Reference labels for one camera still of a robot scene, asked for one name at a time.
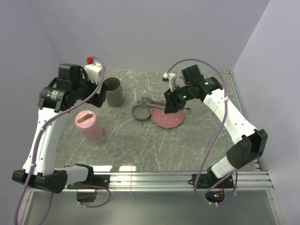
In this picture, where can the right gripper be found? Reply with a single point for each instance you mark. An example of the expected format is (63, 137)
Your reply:
(171, 106)

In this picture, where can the pink round lid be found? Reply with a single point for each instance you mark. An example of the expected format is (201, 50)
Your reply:
(85, 120)

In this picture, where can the pink polka dot plate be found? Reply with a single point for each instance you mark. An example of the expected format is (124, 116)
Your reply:
(171, 120)

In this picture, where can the grey cylindrical container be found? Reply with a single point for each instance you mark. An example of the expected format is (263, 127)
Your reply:
(114, 92)

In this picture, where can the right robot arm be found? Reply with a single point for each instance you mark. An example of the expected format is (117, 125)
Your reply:
(248, 142)

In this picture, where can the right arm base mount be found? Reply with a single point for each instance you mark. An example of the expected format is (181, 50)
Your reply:
(213, 189)

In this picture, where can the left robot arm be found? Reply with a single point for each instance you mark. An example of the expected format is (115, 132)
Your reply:
(74, 86)

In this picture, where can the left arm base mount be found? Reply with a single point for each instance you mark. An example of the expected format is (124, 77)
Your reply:
(102, 180)

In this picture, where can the metal tongs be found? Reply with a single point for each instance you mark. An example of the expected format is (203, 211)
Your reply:
(148, 102)

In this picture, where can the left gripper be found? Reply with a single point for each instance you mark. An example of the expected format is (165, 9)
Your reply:
(98, 100)

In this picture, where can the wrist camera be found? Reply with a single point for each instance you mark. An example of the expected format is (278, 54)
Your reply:
(170, 77)
(93, 68)

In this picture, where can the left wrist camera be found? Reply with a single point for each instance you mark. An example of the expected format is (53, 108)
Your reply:
(93, 68)

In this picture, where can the grey round lid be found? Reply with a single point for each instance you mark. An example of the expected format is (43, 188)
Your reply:
(141, 113)

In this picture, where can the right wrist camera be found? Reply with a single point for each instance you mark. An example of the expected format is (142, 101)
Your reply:
(170, 77)

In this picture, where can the pink cylindrical container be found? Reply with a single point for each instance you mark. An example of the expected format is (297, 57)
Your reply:
(91, 129)

